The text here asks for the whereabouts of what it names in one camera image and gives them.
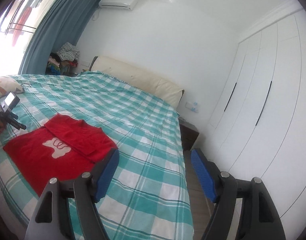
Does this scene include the cream padded headboard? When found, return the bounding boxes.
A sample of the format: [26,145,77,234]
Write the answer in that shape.
[89,56,185,108]

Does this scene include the dark wooden nightstand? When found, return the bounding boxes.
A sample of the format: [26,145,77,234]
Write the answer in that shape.
[178,117,200,152]

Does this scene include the pile of colourful clothes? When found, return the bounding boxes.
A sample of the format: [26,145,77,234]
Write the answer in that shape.
[46,52,78,75]

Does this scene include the hanging red garment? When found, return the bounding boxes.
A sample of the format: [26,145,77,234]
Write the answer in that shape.
[12,7,31,47]

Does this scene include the blue curtain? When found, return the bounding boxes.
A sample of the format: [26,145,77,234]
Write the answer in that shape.
[18,0,102,75]

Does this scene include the red sweater with white animal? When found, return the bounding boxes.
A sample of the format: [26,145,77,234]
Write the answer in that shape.
[3,113,118,197]

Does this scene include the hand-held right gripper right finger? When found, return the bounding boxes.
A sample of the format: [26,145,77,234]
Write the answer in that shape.
[191,149,286,240]

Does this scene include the white wall socket panel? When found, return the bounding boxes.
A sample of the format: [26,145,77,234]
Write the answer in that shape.
[185,101,201,112]

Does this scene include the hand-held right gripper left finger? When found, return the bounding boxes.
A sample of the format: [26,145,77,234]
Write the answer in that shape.
[24,149,120,240]

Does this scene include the white air conditioner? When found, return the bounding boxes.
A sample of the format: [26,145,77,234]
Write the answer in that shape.
[98,0,138,10]

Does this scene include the grey checked cloth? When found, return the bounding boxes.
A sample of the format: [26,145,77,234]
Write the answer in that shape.
[56,42,80,61]

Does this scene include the white wardrobe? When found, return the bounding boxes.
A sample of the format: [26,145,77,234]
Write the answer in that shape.
[209,0,306,220]

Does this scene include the teal checked bedsheet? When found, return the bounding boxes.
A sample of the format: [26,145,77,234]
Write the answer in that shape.
[0,70,194,240]

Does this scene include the patterned pillow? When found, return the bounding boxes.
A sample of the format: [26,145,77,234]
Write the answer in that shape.
[0,76,25,100]

